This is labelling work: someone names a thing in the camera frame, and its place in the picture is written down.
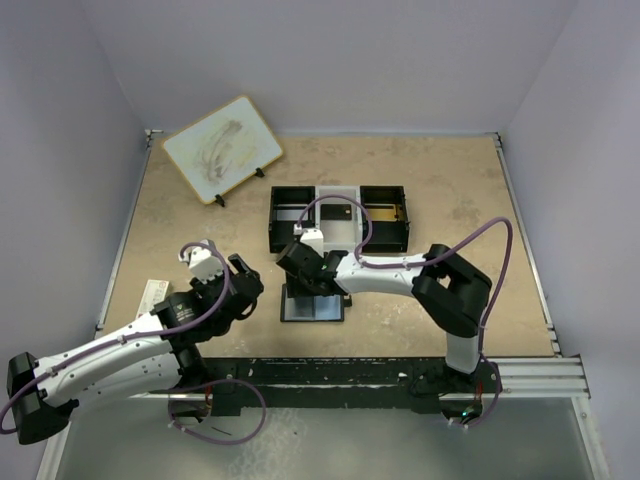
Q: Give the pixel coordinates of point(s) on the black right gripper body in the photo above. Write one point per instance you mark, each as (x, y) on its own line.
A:
(296, 260)

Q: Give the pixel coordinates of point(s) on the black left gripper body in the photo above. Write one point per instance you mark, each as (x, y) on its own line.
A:
(242, 286)

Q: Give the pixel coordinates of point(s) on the black leather card holder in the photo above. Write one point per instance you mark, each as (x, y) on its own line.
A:
(313, 309)

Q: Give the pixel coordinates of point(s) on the black and white tray organizer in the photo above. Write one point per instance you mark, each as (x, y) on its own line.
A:
(387, 237)

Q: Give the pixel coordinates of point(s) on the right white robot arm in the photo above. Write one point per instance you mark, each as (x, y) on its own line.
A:
(452, 291)

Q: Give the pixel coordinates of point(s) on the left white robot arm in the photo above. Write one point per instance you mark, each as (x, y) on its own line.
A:
(155, 352)

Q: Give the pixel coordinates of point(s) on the silver card in tray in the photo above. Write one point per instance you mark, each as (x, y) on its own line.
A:
(290, 215)

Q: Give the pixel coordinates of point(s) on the black card in tray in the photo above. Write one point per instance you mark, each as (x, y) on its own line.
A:
(335, 212)

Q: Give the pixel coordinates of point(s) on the gold card in tray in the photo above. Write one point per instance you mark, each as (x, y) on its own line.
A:
(385, 212)

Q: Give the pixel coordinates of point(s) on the small green white box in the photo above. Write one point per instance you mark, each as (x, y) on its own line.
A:
(154, 292)

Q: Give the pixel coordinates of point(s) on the yellow-framed whiteboard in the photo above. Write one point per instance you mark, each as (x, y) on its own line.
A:
(224, 148)

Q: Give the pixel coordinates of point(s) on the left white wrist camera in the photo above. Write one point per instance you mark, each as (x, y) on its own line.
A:
(202, 260)

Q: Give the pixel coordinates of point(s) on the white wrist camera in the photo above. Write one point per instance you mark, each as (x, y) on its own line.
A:
(312, 237)
(202, 260)

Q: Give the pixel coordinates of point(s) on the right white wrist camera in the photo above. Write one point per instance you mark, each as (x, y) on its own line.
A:
(312, 237)

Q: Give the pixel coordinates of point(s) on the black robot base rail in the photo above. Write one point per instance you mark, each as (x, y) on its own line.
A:
(423, 385)

